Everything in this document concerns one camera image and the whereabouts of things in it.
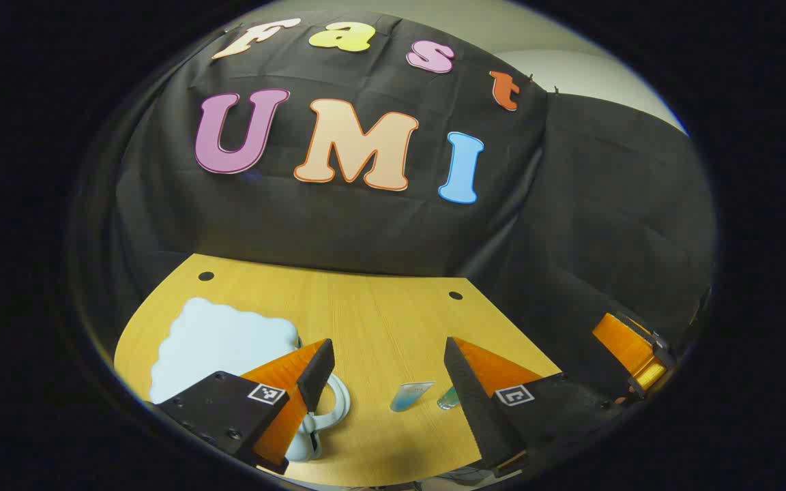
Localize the blue skin care tube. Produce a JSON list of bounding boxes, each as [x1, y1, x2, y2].
[[390, 381, 436, 413]]

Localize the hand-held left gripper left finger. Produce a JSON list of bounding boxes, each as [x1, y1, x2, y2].
[[153, 338, 336, 476]]

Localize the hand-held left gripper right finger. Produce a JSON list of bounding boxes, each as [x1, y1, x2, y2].
[[443, 336, 629, 478]]

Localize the light blue cloud-shaped suitcase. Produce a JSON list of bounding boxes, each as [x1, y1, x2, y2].
[[149, 297, 351, 464]]

